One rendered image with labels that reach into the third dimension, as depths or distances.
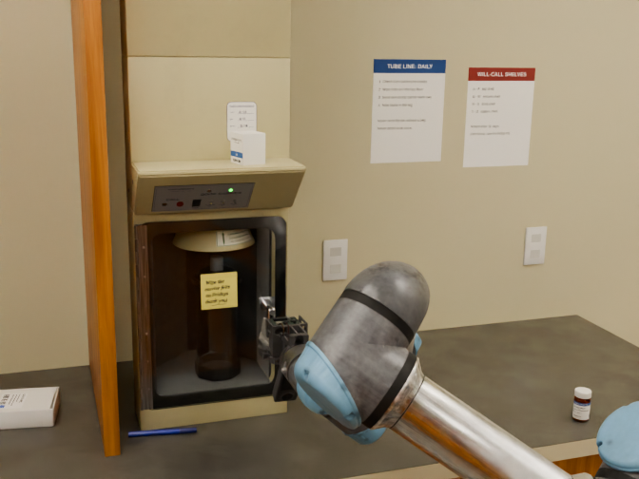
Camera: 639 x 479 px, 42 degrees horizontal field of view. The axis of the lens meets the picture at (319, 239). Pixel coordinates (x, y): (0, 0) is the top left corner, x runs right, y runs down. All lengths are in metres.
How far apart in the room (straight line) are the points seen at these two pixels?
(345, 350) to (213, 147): 0.71
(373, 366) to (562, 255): 1.59
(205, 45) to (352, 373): 0.81
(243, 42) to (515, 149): 1.04
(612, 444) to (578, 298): 1.50
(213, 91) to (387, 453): 0.80
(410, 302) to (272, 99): 0.70
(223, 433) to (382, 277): 0.77
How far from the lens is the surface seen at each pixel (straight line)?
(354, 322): 1.09
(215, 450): 1.73
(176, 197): 1.60
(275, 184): 1.62
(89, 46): 1.54
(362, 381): 1.08
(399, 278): 1.12
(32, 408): 1.89
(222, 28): 1.66
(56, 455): 1.77
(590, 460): 1.95
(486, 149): 2.39
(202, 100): 1.66
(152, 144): 1.65
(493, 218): 2.45
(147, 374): 1.76
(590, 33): 2.54
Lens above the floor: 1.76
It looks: 14 degrees down
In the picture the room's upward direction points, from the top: 1 degrees clockwise
